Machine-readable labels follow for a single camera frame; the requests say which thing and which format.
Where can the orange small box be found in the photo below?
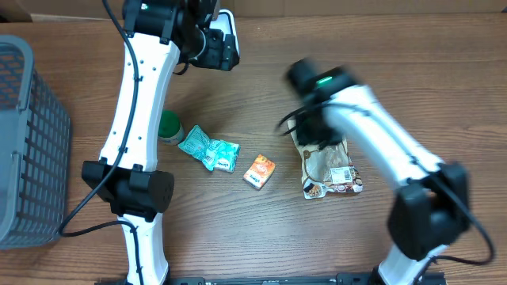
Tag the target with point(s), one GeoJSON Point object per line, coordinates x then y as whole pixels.
{"type": "Point", "coordinates": [259, 172]}

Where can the green lid jar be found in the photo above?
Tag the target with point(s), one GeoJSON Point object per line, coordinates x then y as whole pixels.
{"type": "Point", "coordinates": [170, 129]}

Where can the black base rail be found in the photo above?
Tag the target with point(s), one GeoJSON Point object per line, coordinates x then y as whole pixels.
{"type": "Point", "coordinates": [257, 280]}

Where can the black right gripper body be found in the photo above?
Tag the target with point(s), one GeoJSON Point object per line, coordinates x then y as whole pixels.
{"type": "Point", "coordinates": [313, 132]}

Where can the teal crinkled snack packet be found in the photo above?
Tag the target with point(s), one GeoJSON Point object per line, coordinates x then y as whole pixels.
{"type": "Point", "coordinates": [196, 144]}

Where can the grey plastic basket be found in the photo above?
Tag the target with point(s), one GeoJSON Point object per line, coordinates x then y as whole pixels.
{"type": "Point", "coordinates": [35, 151]}

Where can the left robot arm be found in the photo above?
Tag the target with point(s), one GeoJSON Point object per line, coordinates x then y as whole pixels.
{"type": "Point", "coordinates": [158, 35]}

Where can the beige plastic pouch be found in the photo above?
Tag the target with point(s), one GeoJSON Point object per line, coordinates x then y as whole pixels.
{"type": "Point", "coordinates": [329, 169]}

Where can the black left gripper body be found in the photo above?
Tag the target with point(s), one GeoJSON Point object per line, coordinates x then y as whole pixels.
{"type": "Point", "coordinates": [211, 55]}

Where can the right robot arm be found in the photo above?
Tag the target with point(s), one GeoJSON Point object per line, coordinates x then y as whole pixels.
{"type": "Point", "coordinates": [431, 206]}

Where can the teal Kleenex tissue pack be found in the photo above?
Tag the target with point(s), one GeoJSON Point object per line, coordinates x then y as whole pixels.
{"type": "Point", "coordinates": [226, 156]}

